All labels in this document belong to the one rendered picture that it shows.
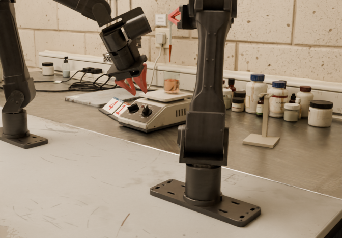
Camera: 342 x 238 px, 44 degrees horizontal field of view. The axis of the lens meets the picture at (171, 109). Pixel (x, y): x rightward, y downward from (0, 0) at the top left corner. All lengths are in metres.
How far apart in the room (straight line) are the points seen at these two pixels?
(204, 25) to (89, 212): 0.39
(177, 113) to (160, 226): 0.61
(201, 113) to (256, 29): 0.94
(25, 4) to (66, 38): 0.42
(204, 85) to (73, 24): 1.64
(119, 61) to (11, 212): 0.51
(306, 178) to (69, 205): 0.48
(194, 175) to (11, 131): 0.58
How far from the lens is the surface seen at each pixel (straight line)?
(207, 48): 0.77
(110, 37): 1.09
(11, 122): 1.16
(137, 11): 1.10
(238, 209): 0.74
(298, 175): 0.94
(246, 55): 1.66
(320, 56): 1.54
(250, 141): 1.12
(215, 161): 0.72
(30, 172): 0.95
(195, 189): 0.73
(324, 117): 1.35
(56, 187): 0.86
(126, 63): 1.12
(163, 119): 1.22
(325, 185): 0.91
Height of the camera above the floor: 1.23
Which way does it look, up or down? 13 degrees down
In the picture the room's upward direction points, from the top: 1 degrees clockwise
